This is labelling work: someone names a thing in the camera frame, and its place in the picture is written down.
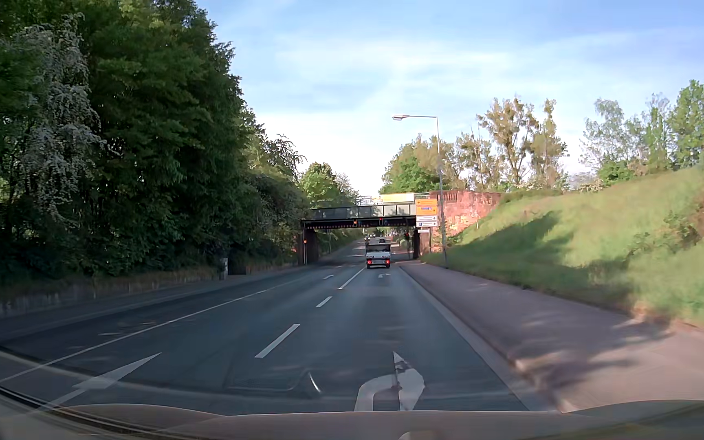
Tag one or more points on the dark railway bridge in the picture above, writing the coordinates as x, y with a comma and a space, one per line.
358, 215

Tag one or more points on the white van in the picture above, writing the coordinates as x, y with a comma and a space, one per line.
378, 255

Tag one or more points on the traffic light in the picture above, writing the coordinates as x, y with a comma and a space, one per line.
305, 244
407, 237

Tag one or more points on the yellow and white road sign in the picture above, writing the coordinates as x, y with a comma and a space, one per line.
426, 211

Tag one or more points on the grey asphalt road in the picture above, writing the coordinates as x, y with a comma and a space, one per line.
352, 318

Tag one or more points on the trees on bank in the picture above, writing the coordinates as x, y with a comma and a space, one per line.
541, 146

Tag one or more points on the car's own bonnet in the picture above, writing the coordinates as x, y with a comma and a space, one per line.
352, 425

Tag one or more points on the grass bank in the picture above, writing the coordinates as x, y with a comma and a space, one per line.
602, 232

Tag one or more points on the grey paved pavement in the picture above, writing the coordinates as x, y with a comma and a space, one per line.
572, 342

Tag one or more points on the row of trees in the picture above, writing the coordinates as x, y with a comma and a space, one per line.
113, 134

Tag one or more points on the narrow grey pavement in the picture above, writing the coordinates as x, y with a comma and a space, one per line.
113, 305

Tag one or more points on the tall lamp post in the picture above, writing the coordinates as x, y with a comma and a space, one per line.
439, 183

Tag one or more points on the red stone wall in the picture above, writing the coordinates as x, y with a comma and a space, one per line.
465, 211

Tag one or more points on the low stone wall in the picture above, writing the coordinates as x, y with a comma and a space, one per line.
83, 290

